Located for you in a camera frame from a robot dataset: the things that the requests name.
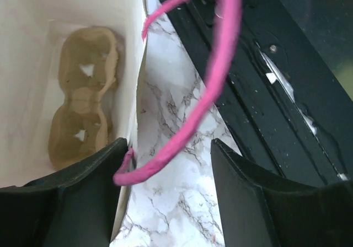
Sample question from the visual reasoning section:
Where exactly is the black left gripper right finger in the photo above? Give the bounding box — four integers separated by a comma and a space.
211, 139, 352, 247

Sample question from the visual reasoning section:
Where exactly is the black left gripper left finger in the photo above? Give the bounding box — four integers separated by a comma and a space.
1, 138, 129, 246

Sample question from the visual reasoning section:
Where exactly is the single brown cup carrier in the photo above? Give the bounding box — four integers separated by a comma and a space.
48, 26, 119, 170

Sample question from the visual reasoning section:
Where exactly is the black table front rail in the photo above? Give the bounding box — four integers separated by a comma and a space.
148, 0, 353, 189

